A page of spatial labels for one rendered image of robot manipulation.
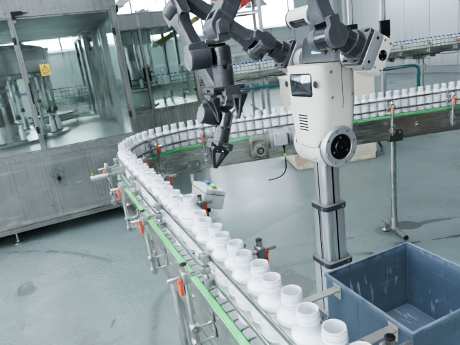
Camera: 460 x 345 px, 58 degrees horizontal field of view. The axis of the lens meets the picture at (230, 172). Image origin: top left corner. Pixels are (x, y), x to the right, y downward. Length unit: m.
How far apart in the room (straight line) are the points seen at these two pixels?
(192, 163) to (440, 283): 1.93
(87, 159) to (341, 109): 3.30
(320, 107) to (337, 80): 0.11
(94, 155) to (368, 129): 2.71
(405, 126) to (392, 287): 1.99
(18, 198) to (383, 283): 3.76
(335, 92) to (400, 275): 0.65
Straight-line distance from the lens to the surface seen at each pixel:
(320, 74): 1.52
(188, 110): 6.64
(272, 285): 0.79
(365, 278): 1.33
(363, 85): 5.56
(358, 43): 1.41
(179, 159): 2.84
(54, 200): 4.56
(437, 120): 3.39
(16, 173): 4.49
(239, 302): 0.93
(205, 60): 1.13
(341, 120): 1.59
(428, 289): 1.41
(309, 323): 0.71
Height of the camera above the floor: 1.58
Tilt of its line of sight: 16 degrees down
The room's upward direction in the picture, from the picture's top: 8 degrees counter-clockwise
